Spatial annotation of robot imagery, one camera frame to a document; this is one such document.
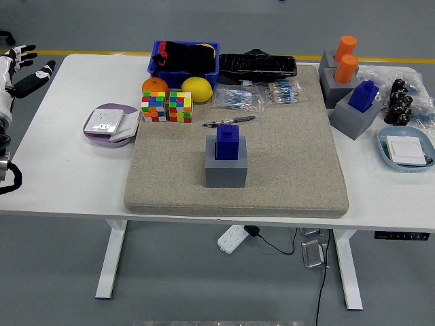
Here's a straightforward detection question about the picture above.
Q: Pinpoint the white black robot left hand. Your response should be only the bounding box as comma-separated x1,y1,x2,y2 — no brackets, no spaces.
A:
0,44,57,120

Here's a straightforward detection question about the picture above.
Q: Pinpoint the blue square seal stamp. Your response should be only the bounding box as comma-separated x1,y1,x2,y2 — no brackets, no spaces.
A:
349,79,380,114
215,124,240,161

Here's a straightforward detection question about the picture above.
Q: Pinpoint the grey seal holder block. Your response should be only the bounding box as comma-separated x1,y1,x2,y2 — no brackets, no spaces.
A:
318,50,341,74
205,134,250,188
321,67,362,109
329,90,382,141

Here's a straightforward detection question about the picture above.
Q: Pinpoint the orange cylinder seal stamp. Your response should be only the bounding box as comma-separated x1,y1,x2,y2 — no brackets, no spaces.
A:
333,54,360,84
334,35,358,62

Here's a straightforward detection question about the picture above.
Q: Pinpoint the purple plate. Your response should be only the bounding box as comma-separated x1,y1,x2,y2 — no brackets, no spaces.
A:
82,103,141,148

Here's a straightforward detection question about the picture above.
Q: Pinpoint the orange fruit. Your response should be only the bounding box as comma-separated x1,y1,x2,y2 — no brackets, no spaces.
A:
141,77,170,99

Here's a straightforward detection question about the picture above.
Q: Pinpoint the multicolour puzzle cube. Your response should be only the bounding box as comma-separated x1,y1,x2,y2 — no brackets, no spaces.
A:
141,90,168,123
168,91,194,124

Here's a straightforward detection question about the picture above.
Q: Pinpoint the blue plastic bin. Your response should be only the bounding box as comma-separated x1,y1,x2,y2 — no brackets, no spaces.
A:
147,40,221,90

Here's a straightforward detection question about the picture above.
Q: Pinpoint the black cloth with red trim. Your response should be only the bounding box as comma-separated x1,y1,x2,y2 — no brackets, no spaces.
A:
152,41,218,74

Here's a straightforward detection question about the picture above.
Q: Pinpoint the yellow lemon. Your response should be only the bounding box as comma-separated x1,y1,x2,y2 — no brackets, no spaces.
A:
181,77,214,104

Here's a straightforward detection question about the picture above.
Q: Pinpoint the white table leg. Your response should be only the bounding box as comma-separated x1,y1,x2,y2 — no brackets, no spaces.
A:
333,230,364,310
94,219,128,300

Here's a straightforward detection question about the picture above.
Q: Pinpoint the yellow fruit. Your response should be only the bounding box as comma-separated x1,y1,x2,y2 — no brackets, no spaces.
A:
199,43,218,59

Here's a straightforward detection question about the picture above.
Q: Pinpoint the bag of blue resistors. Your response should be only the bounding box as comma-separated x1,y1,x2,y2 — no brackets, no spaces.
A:
212,84,266,113
409,96,435,128

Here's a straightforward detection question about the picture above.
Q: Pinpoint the black pen tool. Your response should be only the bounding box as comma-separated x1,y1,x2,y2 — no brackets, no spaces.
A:
202,115,256,128

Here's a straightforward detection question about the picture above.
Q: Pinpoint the black wrapped keyboard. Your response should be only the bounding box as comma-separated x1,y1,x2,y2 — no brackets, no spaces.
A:
217,48,298,85

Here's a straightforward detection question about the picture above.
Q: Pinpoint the white power strip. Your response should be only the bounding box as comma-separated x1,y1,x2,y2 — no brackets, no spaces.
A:
217,223,251,255

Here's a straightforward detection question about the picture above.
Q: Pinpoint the bag of tan resistors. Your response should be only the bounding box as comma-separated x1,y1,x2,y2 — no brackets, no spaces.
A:
260,80,307,105

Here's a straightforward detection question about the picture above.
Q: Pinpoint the grey-brown table mat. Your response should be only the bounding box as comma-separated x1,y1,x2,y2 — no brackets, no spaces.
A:
123,64,350,219

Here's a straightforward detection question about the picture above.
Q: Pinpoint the clear plastic bag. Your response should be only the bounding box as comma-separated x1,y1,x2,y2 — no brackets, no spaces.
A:
356,65,424,103

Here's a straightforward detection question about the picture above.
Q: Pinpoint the light blue plate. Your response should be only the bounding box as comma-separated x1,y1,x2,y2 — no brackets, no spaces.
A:
377,126,435,173

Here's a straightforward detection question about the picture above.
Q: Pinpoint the black desk control panel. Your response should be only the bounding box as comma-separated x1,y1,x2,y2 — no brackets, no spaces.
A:
374,230,431,241

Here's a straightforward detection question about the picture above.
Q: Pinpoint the white wall socket panel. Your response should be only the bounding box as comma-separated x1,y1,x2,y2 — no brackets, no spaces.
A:
84,108,124,136

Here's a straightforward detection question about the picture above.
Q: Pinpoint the white switch panel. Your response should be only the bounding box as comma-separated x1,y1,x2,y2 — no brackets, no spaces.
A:
385,135,428,166
109,111,141,143

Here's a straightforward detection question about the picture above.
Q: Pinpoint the black power cable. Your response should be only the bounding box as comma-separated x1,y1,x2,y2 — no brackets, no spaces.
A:
257,228,298,255
315,230,332,326

